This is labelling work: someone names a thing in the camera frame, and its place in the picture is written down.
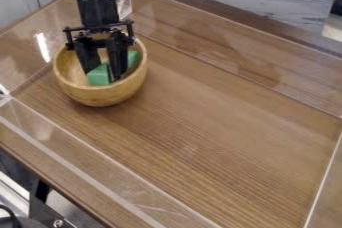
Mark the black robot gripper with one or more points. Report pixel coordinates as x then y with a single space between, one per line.
115 44

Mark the green rectangular block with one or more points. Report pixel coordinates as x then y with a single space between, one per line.
101 77

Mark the brown wooden bowl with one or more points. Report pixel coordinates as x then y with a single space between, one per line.
98 95

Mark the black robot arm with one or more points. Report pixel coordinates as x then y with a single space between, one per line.
97 13

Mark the clear acrylic triangular bracket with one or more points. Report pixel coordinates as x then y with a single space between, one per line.
125 8

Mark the clear acrylic tray wall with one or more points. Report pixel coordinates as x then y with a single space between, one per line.
229 142

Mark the black table leg bracket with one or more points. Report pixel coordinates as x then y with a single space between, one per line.
40 211

